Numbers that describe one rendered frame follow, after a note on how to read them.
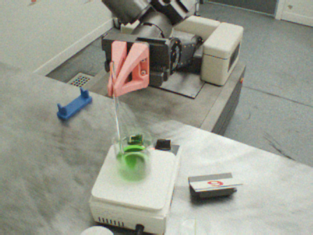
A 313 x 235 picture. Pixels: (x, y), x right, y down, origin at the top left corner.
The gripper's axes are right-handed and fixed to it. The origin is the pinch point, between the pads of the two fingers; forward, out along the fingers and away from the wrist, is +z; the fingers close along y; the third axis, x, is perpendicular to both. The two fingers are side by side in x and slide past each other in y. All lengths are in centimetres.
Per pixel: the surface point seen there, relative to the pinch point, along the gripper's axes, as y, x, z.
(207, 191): 13.7, 24.0, -5.2
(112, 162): -3.0, 17.5, -1.9
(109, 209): -0.7, 19.9, 5.6
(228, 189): 17.6, 24.1, -6.9
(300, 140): 61, 101, -112
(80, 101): -21.8, 25.0, -24.2
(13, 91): -44, 26, -24
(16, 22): -122, 52, -117
